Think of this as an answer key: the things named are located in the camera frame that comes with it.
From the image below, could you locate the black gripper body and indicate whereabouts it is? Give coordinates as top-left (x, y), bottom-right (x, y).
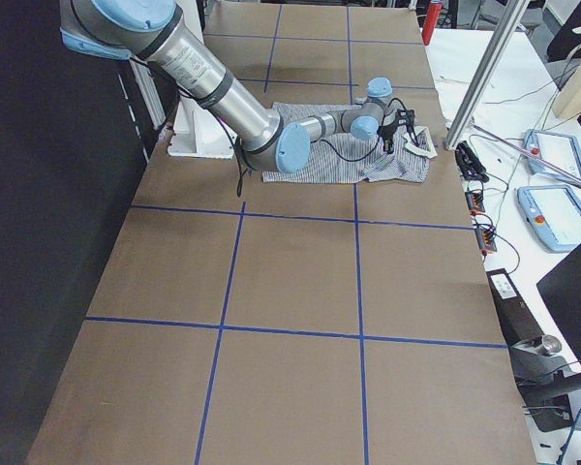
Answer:
top-left (378, 109), bottom-right (400, 143)

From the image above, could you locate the blue white striped polo shirt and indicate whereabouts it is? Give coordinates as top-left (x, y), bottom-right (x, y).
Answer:
top-left (262, 126), bottom-right (436, 184)

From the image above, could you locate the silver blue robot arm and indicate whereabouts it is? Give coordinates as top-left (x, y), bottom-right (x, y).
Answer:
top-left (60, 0), bottom-right (396, 173)

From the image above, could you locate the red cylinder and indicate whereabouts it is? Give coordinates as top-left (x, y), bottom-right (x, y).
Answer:
top-left (421, 0), bottom-right (443, 47)

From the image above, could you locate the black orange connector block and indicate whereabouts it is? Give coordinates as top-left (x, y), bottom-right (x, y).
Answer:
top-left (465, 190), bottom-right (497, 260)

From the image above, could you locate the teach pendant tablet far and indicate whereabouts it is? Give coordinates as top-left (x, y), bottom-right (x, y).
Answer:
top-left (524, 130), bottom-right (581, 178)

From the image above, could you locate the teach pendant tablet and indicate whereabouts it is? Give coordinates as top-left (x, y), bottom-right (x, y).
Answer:
top-left (516, 184), bottom-right (581, 253)
top-left (524, 130), bottom-right (581, 178)

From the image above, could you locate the teach pendant tablet near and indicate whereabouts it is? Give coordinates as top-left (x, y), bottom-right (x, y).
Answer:
top-left (516, 184), bottom-right (581, 253)

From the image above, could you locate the long pink white stick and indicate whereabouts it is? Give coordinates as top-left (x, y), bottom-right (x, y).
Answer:
top-left (472, 123), bottom-right (581, 188)

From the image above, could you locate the black box with white label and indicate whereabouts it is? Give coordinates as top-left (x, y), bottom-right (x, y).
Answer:
top-left (486, 268), bottom-right (543, 346)

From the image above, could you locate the black monitor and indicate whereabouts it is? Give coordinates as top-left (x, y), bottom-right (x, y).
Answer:
top-left (536, 243), bottom-right (581, 362)

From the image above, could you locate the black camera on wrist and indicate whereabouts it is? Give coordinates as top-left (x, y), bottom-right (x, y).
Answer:
top-left (396, 108), bottom-right (415, 128)

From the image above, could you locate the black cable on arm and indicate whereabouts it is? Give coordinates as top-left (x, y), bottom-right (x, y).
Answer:
top-left (125, 55), bottom-right (417, 200)

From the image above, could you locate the aluminium frame post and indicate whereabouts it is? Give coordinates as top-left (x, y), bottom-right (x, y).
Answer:
top-left (444, 0), bottom-right (530, 150)

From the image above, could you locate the white mounting pedestal column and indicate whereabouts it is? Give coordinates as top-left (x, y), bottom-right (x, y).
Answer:
top-left (168, 97), bottom-right (236, 160)

